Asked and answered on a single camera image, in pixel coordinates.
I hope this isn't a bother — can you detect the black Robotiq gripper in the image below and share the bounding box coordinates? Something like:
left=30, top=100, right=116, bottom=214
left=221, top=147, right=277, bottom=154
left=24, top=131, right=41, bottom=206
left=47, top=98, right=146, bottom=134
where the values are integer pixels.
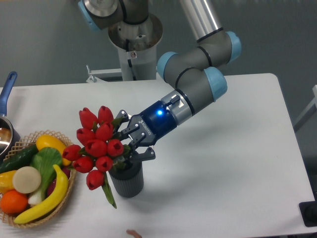
left=112, top=101, right=177, bottom=163

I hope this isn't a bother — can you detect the red tulip bouquet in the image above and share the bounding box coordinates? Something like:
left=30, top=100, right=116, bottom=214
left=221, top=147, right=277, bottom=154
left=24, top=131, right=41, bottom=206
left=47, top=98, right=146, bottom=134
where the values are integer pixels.
left=62, top=106, right=130, bottom=208

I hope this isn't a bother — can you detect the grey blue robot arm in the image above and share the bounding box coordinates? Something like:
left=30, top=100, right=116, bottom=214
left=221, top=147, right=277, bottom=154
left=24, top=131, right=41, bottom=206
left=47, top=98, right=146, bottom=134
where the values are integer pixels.
left=78, top=0, right=241, bottom=163

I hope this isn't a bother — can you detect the dark grey ribbed vase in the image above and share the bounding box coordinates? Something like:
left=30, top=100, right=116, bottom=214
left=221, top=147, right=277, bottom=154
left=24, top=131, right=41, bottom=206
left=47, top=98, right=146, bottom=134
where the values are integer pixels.
left=109, top=162, right=144, bottom=198

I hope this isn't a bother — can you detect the person's hand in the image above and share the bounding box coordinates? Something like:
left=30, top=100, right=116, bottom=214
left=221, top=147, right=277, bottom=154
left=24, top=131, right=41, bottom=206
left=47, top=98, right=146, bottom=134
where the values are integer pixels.
left=126, top=230, right=142, bottom=238

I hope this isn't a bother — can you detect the purple vegetable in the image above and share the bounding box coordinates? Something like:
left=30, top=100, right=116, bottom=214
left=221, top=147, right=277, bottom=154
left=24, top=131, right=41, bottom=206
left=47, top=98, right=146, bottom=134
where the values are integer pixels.
left=47, top=167, right=71, bottom=197

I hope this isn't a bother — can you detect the green bok choy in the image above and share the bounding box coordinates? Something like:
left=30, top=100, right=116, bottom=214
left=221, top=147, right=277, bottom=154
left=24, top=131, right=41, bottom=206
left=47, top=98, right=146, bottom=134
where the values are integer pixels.
left=28, top=147, right=62, bottom=206

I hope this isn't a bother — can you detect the yellow banana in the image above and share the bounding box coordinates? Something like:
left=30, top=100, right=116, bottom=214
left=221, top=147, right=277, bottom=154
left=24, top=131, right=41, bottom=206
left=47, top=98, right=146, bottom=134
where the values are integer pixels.
left=14, top=165, right=68, bottom=224

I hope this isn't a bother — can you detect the green cucumber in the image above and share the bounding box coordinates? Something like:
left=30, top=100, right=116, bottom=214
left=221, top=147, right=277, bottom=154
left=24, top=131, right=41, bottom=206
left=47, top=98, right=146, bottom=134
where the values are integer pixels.
left=0, top=144, right=38, bottom=173

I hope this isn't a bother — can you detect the woven wicker basket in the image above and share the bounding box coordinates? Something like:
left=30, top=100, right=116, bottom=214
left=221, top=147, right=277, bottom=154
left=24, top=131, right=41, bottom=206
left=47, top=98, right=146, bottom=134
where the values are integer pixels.
left=0, top=130, right=77, bottom=229

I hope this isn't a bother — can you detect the beige round slice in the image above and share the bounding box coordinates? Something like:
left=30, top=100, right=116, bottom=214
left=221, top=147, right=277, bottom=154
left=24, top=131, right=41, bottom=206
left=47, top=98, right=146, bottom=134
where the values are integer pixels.
left=12, top=166, right=42, bottom=194

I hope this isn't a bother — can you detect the yellow bell pepper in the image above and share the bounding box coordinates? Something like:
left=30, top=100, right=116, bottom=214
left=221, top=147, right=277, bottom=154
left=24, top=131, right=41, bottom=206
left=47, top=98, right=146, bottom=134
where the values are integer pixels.
left=0, top=170, right=16, bottom=194

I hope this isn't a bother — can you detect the orange fruit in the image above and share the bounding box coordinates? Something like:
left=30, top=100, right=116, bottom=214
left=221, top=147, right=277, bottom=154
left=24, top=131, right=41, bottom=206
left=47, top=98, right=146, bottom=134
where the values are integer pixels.
left=0, top=190, right=28, bottom=214

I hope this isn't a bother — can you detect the black device at edge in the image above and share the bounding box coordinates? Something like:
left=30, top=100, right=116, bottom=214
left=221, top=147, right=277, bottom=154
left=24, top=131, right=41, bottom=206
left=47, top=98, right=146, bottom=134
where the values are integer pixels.
left=299, top=201, right=317, bottom=227

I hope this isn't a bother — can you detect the white metal base frame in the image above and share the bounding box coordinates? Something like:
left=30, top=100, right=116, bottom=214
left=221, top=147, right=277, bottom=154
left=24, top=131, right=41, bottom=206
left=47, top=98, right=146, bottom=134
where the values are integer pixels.
left=86, top=64, right=158, bottom=83

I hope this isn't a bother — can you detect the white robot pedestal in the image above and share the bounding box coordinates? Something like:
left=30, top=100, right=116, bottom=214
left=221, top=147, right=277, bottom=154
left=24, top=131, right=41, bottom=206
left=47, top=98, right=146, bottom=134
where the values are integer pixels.
left=108, top=13, right=163, bottom=81

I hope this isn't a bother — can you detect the blue handled saucepan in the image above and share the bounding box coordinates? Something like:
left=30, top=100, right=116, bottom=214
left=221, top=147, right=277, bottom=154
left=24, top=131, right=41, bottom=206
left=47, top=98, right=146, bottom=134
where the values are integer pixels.
left=0, top=71, right=20, bottom=163

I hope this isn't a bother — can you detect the white frame at right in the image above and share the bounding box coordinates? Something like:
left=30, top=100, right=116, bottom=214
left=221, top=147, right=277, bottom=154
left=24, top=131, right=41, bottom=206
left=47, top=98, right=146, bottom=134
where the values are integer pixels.
left=293, top=85, right=317, bottom=132

